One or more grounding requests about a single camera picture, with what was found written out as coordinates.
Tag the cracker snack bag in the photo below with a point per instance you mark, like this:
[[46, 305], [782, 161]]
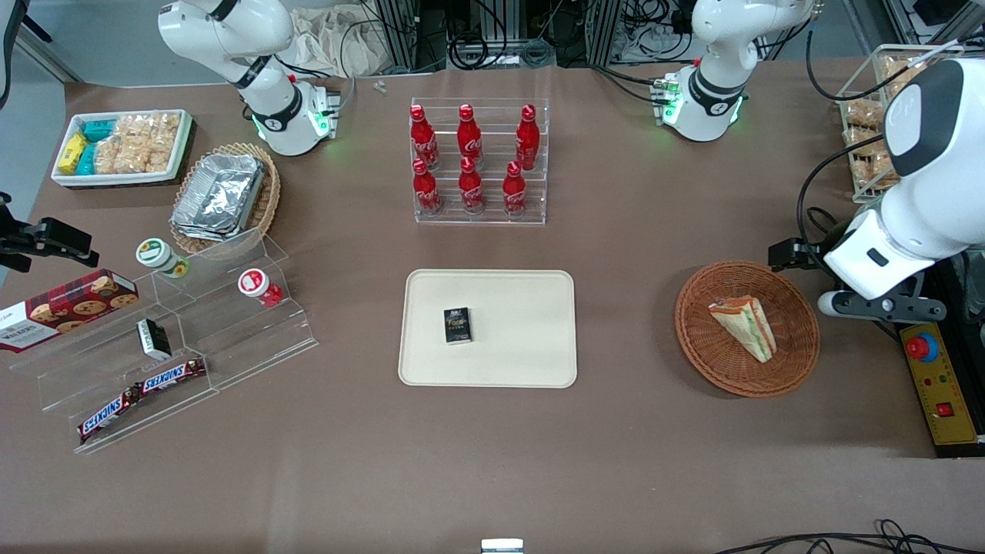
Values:
[[863, 119], [873, 171]]

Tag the yellow emergency stop box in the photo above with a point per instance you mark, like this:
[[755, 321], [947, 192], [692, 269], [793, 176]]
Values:
[[943, 385]]

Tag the green lid cup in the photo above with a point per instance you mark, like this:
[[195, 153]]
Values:
[[158, 255]]

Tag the red tartan cookie box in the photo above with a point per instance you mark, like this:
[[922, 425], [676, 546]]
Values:
[[61, 312]]

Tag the beige crumpled cloth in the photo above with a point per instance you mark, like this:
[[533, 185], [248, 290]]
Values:
[[323, 46]]

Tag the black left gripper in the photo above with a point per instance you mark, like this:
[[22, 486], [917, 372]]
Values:
[[809, 251]]

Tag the clear rice cracker bag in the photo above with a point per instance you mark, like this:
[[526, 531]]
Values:
[[106, 154], [150, 142]]

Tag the teal snack packet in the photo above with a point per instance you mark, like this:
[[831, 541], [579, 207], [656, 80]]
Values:
[[98, 129], [86, 160]]

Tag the red lid cup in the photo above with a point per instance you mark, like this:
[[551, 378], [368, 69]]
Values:
[[255, 285]]

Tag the small black white box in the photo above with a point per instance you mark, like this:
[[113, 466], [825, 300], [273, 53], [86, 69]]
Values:
[[154, 339]]

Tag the triangle sandwich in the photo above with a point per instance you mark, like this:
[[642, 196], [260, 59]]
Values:
[[745, 327]]

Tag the beige plastic tray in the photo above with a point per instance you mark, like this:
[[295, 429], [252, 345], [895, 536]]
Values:
[[523, 331]]

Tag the aluminium profile post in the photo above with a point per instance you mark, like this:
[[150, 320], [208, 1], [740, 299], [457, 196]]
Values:
[[604, 31], [396, 35]]

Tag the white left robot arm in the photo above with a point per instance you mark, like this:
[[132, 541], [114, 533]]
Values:
[[716, 46]]

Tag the small black box gold print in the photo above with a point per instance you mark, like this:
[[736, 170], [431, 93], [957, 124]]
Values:
[[457, 325]]

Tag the oval light wicker basket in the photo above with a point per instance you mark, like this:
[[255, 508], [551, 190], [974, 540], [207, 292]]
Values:
[[269, 192]]

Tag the round brown wicker basket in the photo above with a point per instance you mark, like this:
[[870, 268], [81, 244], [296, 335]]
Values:
[[716, 362]]

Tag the clear acrylic stepped shelf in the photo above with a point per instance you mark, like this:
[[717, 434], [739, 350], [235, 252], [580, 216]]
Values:
[[238, 338]]

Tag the snickers chocolate bar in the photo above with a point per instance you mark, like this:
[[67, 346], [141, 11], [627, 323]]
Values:
[[108, 414], [171, 375]]

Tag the red cola bottle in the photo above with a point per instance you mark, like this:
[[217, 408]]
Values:
[[528, 138], [514, 194], [423, 138], [469, 137], [471, 191], [426, 192]]

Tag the stacked aluminium foil trays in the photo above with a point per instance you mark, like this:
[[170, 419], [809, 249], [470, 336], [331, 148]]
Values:
[[219, 196]]

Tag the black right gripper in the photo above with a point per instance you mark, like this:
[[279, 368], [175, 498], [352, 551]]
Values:
[[21, 238]]

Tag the black machine housing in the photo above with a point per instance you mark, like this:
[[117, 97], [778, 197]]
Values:
[[968, 346]]

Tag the clear acrylic bottle rack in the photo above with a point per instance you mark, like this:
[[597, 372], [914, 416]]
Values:
[[492, 215]]

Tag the yellow snack packet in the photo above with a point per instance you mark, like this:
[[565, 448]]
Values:
[[72, 152]]

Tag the white plastic snack bin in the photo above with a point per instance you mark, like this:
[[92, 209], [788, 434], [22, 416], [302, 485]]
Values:
[[185, 146]]

